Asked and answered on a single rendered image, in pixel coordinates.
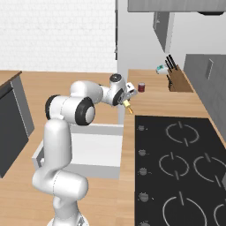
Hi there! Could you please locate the wooden knife block with knives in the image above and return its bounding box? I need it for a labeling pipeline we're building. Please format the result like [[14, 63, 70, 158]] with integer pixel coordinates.
[[164, 54, 194, 94]]

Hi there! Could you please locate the white and teal small object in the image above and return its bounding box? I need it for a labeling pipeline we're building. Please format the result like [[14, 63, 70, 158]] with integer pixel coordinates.
[[155, 64, 169, 75]]

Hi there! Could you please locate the white open drawer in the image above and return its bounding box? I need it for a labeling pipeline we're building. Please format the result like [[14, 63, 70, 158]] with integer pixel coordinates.
[[31, 123, 124, 181]]

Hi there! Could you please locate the grey tall appliance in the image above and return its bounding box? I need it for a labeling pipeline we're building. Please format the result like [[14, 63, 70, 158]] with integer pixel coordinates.
[[183, 53, 226, 133]]

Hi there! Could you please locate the dark red jar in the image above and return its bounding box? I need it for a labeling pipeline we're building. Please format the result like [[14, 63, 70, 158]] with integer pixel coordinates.
[[138, 82, 147, 94]]

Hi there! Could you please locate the black hob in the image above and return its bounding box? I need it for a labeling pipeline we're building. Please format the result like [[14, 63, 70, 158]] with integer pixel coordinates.
[[134, 114, 226, 226]]

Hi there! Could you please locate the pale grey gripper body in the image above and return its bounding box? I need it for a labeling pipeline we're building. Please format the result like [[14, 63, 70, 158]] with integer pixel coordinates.
[[123, 88, 139, 103]]

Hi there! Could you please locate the grey wall cupboard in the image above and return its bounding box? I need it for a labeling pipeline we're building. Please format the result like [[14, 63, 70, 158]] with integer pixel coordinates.
[[152, 11, 176, 55]]

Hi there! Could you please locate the yellow wooden rolling pin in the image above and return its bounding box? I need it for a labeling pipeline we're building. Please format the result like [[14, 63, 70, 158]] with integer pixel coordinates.
[[123, 99, 134, 115]]

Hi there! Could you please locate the grey extractor hood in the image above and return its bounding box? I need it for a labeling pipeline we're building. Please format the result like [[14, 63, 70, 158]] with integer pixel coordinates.
[[127, 0, 226, 16]]

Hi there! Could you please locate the dark grey island cabinet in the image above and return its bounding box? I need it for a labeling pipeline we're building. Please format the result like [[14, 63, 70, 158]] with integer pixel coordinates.
[[0, 72, 35, 179]]

